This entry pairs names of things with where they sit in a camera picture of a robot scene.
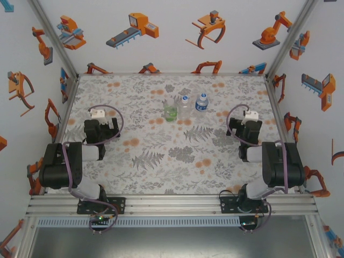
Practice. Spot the blue label plastic bottle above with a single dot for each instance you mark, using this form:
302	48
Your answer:
201	107

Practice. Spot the clear unlabelled plastic bottle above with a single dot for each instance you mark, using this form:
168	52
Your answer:
185	110

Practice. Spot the green label plastic bottle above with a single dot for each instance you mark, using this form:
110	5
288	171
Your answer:
171	114

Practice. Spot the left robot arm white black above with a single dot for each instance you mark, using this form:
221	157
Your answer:
53	168

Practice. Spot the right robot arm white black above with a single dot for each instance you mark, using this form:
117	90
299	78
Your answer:
280	164

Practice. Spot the floral patterned table cover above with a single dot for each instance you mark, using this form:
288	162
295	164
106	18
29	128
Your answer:
150	177

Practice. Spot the grey metal floor panel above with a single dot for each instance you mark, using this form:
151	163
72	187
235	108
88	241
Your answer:
172	242

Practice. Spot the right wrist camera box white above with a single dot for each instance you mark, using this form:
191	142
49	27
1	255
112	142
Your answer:
251	116

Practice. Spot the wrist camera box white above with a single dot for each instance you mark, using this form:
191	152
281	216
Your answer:
96	113
251	116

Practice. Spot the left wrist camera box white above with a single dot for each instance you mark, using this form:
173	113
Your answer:
96	113

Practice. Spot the left aluminium side rail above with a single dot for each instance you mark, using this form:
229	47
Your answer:
64	126

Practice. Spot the aluminium side rail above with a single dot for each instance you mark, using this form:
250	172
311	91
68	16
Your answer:
64	126
279	121

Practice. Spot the right aluminium side rail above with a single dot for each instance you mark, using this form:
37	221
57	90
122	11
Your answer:
279	121

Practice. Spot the aluminium rear rail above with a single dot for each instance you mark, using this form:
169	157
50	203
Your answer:
172	74

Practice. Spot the right aluminium frame post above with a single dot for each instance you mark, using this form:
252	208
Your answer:
290	40

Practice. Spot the aluminium frame post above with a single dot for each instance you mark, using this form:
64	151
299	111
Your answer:
290	40
53	40

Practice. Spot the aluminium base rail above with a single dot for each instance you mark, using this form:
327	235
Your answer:
172	205

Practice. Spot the left aluminium frame post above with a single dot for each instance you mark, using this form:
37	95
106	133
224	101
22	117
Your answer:
53	40

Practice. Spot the right aluminium frame leg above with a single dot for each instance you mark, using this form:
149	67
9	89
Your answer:
317	239

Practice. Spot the aluminium frame leg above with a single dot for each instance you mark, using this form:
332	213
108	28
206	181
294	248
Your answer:
317	239
25	239

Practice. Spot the left aluminium frame leg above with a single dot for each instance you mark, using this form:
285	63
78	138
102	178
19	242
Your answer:
25	239

